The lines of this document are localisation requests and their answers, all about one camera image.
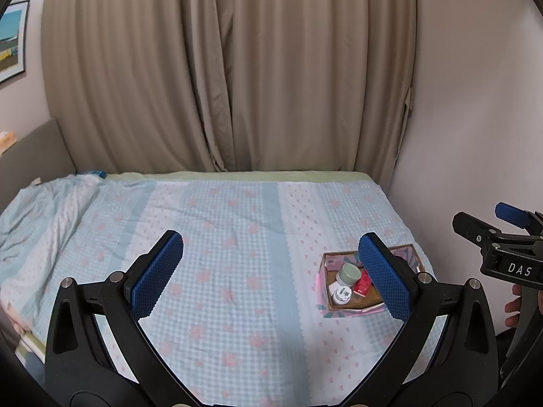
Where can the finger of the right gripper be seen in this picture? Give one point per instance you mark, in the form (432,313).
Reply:
(476,231)
(530,221)

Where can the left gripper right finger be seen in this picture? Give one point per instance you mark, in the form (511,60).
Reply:
(445,353)

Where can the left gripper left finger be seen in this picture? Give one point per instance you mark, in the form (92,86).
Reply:
(97,354)

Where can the white bottle green label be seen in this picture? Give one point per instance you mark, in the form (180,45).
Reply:
(341,295)

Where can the grey jar black lid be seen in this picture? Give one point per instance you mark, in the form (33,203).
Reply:
(348,275)

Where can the person's right hand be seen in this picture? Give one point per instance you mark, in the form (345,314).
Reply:
(512,309)

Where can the red rectangular box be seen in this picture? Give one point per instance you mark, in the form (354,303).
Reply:
(362,286)

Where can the cardboard box pink flaps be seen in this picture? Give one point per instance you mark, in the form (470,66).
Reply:
(364,297)

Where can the blue pink patterned bedspread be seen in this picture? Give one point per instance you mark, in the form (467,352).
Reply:
(242,320)

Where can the grey headboard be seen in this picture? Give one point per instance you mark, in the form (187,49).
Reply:
(41,154)

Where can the light green mattress sheet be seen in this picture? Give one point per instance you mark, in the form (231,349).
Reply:
(270,176)

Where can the beige curtain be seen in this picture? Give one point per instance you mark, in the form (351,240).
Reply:
(159,86)

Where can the framed wall picture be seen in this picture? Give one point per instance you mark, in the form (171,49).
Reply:
(13,40)

